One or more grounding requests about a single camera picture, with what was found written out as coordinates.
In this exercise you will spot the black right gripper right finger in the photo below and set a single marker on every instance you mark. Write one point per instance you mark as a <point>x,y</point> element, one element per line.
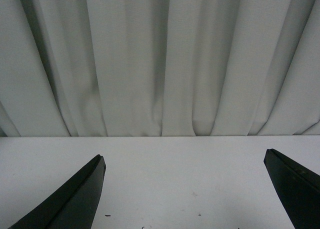
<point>297,187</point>

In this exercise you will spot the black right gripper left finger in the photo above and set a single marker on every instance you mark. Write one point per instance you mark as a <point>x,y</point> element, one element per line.
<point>73,205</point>

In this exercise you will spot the grey pleated curtain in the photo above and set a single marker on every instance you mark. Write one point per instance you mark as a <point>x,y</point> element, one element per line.
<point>118,68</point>

